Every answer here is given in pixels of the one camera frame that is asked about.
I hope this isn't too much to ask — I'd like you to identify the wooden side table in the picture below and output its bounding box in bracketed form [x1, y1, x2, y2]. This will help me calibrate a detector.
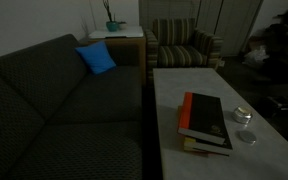
[80, 35, 147, 86]

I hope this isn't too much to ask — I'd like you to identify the striped armchair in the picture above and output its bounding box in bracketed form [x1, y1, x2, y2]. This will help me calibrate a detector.
[145, 18, 223, 77]

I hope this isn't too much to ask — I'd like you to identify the blue throw pillow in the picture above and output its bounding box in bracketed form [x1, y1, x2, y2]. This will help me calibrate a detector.
[76, 41, 116, 74]

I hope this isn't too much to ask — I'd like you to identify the black book with orange spine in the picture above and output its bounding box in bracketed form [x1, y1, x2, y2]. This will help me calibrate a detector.
[178, 92, 228, 145]

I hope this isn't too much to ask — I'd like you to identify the small white plant pot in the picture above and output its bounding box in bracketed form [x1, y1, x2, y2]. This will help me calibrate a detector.
[119, 21, 127, 30]

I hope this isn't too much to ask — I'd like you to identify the lower stacked book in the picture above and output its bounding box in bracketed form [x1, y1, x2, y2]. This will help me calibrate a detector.
[178, 106, 233, 156]

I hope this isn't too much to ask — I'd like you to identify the teal plant pot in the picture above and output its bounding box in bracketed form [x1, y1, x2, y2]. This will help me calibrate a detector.
[106, 21, 119, 32]

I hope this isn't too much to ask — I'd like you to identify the dark grey fabric sofa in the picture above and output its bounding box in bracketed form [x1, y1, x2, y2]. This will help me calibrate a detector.
[0, 34, 143, 180]

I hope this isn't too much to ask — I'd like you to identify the small silver jar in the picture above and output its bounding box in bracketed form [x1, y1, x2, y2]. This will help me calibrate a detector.
[232, 106, 253, 124]

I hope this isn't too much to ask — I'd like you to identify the white plastic bag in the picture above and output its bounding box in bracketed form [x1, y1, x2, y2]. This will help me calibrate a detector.
[243, 45, 269, 68]

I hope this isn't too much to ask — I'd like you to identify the grey top coffee table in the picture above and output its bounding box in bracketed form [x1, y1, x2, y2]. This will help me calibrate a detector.
[153, 68, 288, 180]

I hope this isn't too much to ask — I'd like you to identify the dark clutter pile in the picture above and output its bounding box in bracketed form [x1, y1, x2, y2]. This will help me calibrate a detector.
[263, 10, 288, 83]

